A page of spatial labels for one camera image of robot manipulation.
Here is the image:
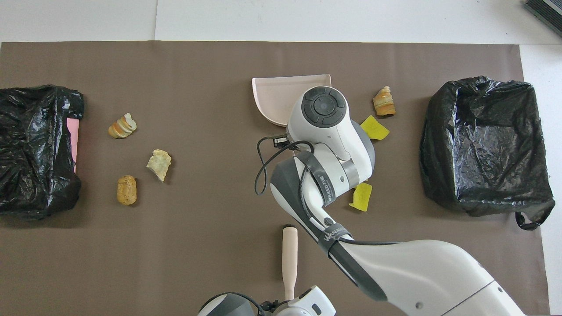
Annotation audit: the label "orange croissant piece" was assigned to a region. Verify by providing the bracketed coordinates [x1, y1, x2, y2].
[372, 86, 396, 117]

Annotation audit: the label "beige hand brush black bristles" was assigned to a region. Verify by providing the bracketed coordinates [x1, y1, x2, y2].
[282, 226, 298, 303]

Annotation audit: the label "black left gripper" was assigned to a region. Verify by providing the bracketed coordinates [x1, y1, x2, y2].
[260, 300, 286, 314]

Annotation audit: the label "striped croissant piece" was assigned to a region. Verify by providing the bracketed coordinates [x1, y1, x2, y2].
[108, 113, 137, 139]

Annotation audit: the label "black plastic trash bag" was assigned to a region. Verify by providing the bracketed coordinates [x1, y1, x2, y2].
[418, 75, 556, 231]
[0, 84, 84, 221]

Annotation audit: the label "pink bin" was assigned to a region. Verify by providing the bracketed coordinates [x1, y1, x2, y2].
[67, 118, 80, 174]

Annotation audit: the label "yellow sponge piece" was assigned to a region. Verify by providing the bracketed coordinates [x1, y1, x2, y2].
[349, 182, 373, 212]
[360, 115, 390, 141]

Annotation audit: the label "brown bread roll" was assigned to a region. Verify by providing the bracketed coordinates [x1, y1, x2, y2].
[117, 175, 137, 206]

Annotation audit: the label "dark ridged device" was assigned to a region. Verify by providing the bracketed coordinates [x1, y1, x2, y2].
[524, 0, 562, 38]

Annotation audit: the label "beige plastic dustpan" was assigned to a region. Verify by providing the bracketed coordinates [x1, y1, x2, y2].
[252, 74, 332, 128]

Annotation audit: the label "brown paper table mat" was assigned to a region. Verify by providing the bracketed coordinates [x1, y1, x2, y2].
[0, 41, 550, 316]

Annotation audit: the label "pale bread piece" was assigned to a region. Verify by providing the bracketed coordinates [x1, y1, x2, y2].
[146, 149, 172, 182]

